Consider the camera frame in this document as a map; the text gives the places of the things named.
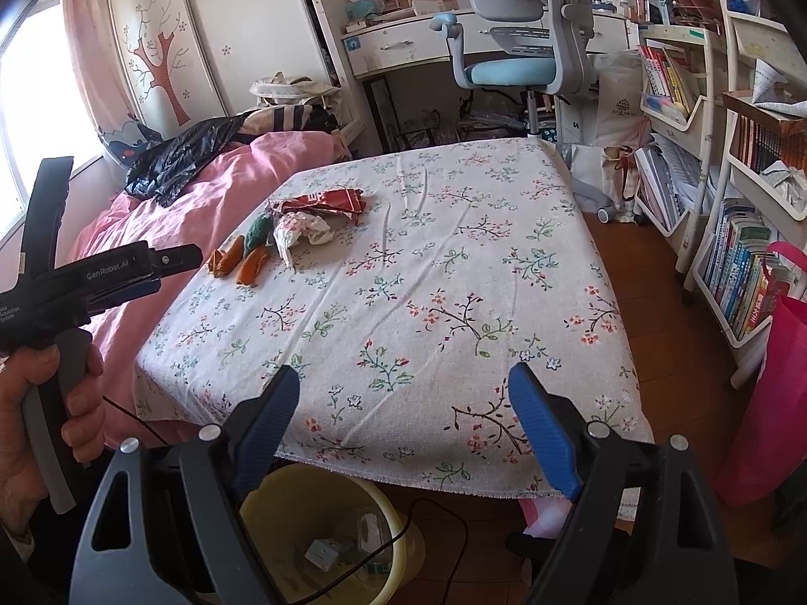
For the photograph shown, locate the white canvas bag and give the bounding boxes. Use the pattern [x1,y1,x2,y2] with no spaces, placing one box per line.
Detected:
[249,71,342,108]

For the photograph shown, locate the grey blue desk chair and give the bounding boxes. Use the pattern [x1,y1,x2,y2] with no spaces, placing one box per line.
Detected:
[429,0,617,226]

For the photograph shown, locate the window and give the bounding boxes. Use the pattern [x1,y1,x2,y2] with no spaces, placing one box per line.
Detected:
[0,0,101,233]

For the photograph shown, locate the white book shelf rack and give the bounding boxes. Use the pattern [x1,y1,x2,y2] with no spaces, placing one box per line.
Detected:
[638,0,805,388]

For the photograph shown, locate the striped folded cloth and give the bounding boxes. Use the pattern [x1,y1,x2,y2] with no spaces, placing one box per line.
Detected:
[240,104,339,137]

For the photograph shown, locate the red snack wrapper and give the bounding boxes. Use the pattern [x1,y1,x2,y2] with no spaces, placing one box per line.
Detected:
[269,189,367,224]

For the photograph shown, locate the white crumpled wrapper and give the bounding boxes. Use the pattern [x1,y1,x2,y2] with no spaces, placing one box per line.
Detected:
[273,210,334,269]

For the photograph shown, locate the white wardrobe tree decal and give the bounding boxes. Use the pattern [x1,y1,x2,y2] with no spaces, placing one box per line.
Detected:
[107,0,330,137]

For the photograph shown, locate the orange peel piece near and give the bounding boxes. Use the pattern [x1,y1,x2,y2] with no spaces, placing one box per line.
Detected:
[237,245,269,287]

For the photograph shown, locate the left hand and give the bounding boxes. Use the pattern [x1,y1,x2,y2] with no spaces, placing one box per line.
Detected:
[0,341,108,539]

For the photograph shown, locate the clear plastic bottle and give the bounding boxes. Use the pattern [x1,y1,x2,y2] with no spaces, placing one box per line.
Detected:
[304,507,392,580]

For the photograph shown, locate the floral white table cloth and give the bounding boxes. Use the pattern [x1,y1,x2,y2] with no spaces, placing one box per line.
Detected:
[134,138,653,499]

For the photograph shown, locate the white desk with drawers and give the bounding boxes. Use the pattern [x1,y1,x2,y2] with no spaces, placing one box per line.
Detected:
[342,11,629,79]

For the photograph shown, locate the black shiny jacket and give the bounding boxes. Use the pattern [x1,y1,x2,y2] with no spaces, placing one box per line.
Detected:
[125,112,249,208]

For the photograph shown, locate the pink shopping bag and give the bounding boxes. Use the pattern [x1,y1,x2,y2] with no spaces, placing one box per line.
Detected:
[713,262,805,507]

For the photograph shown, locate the yellow trash bin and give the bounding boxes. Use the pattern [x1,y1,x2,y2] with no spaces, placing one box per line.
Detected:
[241,464,425,603]

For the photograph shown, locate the pink curtain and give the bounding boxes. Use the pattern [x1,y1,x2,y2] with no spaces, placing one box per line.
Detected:
[59,0,166,168]

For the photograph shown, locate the pink bed duvet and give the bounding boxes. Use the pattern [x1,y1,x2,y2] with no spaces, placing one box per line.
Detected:
[69,131,350,447]

